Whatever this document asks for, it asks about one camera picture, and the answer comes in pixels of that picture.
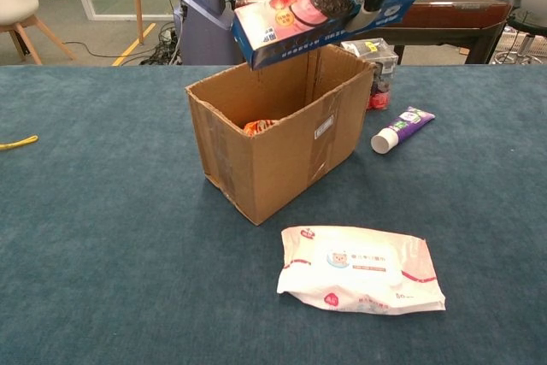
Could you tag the clear plastic snack bag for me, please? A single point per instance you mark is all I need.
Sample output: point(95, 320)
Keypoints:
point(382, 70)

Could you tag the white pink wet wipes pack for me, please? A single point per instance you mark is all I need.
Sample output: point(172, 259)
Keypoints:
point(359, 271)

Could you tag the pink and blue box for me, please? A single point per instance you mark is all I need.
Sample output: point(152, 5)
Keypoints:
point(290, 23)

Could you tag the blue felt table mat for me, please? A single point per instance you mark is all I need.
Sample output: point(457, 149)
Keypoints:
point(107, 232)

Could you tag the brown mahjong table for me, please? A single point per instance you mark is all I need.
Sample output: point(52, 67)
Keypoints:
point(448, 19)

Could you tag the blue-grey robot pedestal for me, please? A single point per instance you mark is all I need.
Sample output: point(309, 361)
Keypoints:
point(205, 19)

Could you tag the open brown cardboard box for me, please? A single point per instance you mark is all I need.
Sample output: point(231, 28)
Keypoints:
point(278, 160)

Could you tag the orange snack bag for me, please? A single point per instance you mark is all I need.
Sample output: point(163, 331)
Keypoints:
point(258, 126)

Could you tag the purple tube white cap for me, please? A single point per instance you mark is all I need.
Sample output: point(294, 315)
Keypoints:
point(406, 123)

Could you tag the white power strip with plugs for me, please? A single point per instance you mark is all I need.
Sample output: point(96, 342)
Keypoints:
point(166, 34)

